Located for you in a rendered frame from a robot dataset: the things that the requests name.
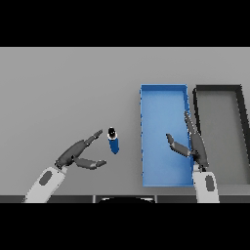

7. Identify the dark grey bin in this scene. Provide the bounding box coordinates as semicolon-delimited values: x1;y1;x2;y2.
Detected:
192;84;250;187

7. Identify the blue bin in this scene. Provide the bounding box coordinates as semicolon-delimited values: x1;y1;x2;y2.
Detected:
140;83;195;188

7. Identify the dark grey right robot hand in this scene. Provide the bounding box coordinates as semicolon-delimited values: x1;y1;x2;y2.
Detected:
165;110;210;172

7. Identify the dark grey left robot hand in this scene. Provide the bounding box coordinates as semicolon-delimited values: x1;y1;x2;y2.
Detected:
54;129;107;171

